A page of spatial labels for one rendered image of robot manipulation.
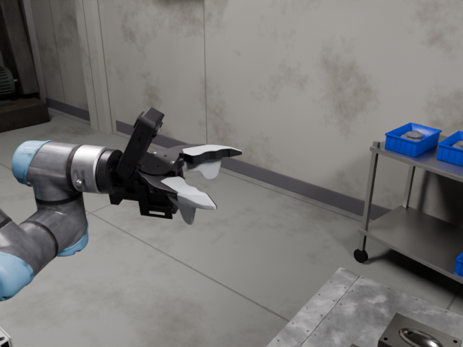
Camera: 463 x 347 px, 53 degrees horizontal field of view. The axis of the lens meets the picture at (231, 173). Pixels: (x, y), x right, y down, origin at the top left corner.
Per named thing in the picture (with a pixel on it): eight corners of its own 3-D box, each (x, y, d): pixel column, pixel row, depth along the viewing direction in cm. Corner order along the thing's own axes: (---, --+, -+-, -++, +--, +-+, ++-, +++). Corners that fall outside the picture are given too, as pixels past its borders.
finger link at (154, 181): (196, 194, 65) (163, 170, 71) (196, 184, 64) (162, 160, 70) (169, 207, 63) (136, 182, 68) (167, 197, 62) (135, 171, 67)
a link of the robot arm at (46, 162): (43, 177, 81) (34, 131, 78) (99, 184, 79) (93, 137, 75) (13, 197, 75) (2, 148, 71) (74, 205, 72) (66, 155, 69)
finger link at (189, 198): (218, 234, 64) (180, 204, 70) (216, 199, 61) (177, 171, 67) (200, 244, 62) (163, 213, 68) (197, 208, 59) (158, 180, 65)
